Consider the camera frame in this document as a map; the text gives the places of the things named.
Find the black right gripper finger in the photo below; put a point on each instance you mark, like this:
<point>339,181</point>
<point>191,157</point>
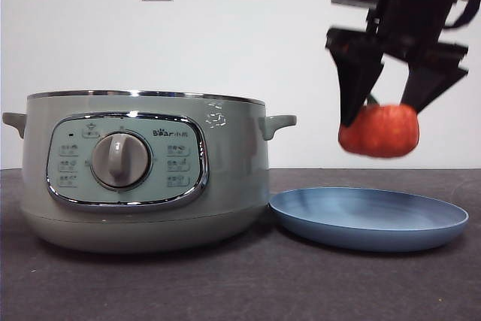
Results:
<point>424,86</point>
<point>357,84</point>

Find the orange pumpkin with green stem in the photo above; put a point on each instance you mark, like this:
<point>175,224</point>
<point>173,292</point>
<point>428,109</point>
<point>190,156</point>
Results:
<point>379,133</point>

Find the blue plate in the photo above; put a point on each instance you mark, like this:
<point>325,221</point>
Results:
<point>368,215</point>

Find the pale green electric steamer pot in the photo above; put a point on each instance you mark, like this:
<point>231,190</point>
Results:
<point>233,155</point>

